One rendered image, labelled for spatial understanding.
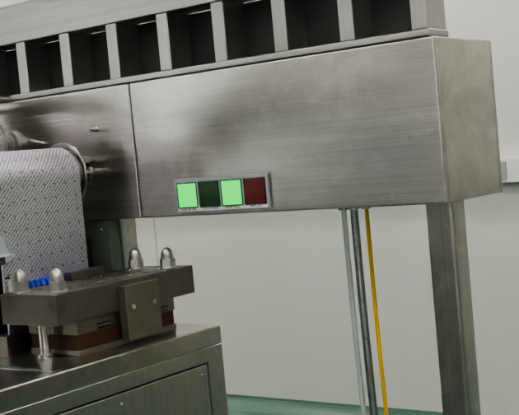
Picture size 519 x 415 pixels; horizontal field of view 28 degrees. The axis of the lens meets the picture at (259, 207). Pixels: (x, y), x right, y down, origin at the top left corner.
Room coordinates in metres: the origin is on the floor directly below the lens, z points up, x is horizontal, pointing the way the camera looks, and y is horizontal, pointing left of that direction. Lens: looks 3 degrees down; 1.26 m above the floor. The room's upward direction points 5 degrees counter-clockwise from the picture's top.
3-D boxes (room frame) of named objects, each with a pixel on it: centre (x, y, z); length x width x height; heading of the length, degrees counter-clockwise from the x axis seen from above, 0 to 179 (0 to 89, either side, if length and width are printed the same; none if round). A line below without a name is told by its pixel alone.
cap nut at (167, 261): (2.24, 0.21, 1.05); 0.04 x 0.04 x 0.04
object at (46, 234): (2.18, 0.46, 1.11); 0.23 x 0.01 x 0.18; 143
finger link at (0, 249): (2.06, 0.52, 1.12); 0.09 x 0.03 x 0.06; 142
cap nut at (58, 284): (1.98, 0.40, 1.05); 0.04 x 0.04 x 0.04
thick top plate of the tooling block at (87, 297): (2.14, 0.34, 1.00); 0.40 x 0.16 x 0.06; 143
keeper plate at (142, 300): (2.09, 0.26, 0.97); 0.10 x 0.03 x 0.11; 143
